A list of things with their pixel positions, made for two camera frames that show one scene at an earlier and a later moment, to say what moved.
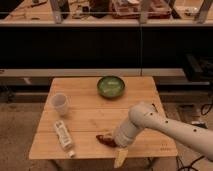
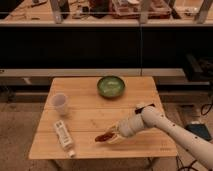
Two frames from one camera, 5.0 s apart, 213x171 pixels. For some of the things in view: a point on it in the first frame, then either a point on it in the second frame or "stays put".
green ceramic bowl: x=111 y=86 stays put
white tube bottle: x=64 y=138 stays put
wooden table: x=78 y=109 stays put
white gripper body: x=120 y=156 to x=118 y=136
